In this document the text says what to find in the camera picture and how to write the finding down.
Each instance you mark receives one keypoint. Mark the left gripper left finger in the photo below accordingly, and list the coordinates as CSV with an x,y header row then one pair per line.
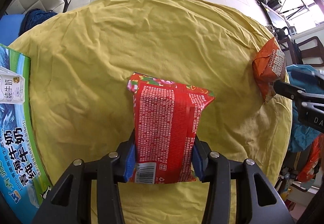
x,y
130,163

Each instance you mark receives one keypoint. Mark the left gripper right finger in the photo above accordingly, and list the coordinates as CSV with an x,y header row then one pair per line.
x,y
197,163

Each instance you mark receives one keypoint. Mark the red flowered tissue pack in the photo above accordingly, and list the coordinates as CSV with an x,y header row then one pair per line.
x,y
166,118

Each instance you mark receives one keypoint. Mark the orange snack bag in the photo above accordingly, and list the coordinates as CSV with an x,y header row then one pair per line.
x,y
269,66

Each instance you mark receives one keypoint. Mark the dark wooden chair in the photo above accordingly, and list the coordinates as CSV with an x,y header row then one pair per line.
x,y
309,51

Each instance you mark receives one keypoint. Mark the red orange plastic bag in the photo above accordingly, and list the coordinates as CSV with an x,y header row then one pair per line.
x,y
308,171

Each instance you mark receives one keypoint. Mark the open cardboard box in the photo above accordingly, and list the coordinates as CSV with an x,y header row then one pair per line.
x,y
24,182

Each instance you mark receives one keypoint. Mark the yellow table cloth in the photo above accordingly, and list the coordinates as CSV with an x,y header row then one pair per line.
x,y
81,62

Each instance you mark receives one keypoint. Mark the dark blue knitted cloth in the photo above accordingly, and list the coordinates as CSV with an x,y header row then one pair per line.
x,y
33,18

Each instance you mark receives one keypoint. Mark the blue foam mat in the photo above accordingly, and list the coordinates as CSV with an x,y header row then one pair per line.
x,y
10,27

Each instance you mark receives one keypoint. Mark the black camera tripod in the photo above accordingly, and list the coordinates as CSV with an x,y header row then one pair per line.
x,y
293,8

